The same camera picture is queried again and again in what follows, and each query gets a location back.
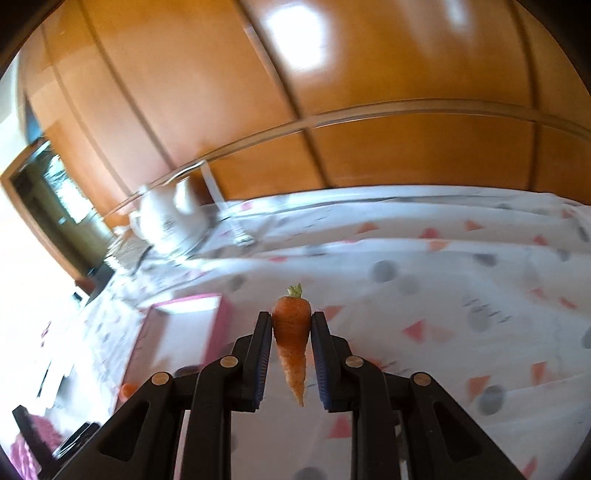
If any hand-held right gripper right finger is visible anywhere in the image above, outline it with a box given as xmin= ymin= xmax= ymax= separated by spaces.
xmin=310 ymin=311 xmax=527 ymax=480

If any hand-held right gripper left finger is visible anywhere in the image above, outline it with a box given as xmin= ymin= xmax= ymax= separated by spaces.
xmin=48 ymin=311 xmax=273 ymax=480

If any small carrot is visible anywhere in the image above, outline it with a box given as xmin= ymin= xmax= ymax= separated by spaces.
xmin=271 ymin=284 xmax=311 ymax=408

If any pink shallow cardboard box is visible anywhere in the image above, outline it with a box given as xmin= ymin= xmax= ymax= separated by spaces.
xmin=122 ymin=295 xmax=234 ymax=398

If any white patterned tablecloth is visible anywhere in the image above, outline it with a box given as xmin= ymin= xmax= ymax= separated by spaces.
xmin=37 ymin=185 xmax=591 ymax=480

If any white floral electric kettle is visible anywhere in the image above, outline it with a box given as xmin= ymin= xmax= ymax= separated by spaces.
xmin=129 ymin=178 xmax=208 ymax=254

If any silver embossed tissue box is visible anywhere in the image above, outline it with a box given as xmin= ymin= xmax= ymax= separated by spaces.
xmin=106 ymin=235 xmax=149 ymax=273

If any wooden door with glass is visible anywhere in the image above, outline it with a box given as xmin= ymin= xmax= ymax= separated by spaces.
xmin=2 ymin=138 xmax=116 ymax=282

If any white power cord with plug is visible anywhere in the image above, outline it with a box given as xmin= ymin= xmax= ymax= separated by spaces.
xmin=201 ymin=161 xmax=252 ymax=245

